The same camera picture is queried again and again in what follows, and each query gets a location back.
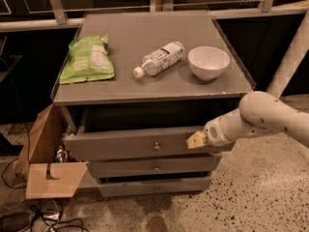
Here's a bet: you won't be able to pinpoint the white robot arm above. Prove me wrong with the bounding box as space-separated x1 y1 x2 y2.
186 11 309 149

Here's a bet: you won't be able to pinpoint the black cables on floor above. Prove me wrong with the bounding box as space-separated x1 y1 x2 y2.
0 157 90 232

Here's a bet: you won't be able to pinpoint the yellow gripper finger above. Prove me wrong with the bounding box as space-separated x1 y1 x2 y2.
186 131 209 149

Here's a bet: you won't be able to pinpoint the green snack bag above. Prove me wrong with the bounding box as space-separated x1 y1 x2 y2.
59 34 115 84

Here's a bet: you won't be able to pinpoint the white ceramic bowl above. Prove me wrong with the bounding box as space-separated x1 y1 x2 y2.
188 46 231 81

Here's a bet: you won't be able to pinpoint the metal railing frame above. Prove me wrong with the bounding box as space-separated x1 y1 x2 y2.
0 0 309 33

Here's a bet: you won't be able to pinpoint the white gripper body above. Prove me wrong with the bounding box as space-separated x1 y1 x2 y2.
203 118 231 147

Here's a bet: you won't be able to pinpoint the brown cardboard box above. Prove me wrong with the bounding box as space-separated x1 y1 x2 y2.
14 104 87 199

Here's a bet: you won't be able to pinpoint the grey middle drawer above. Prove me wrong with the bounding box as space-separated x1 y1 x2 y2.
87 153 222 178

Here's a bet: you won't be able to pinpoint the clear plastic water bottle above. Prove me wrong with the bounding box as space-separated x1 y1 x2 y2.
133 42 184 78

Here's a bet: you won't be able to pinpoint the grey wooden drawer cabinet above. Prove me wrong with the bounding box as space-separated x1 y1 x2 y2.
53 11 255 190

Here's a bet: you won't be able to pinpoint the grey bottom drawer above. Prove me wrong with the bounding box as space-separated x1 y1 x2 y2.
98 176 211 197

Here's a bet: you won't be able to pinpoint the grey top drawer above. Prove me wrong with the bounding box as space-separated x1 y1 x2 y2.
64 107 235 162

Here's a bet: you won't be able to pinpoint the grey drawer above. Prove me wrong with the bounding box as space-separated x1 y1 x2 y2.
64 107 235 162
87 153 222 178
98 176 211 197

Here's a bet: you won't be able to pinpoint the dark shoe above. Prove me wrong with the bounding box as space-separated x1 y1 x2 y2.
0 212 33 232

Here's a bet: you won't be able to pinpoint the snack items in box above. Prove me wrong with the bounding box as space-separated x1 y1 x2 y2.
54 128 76 163

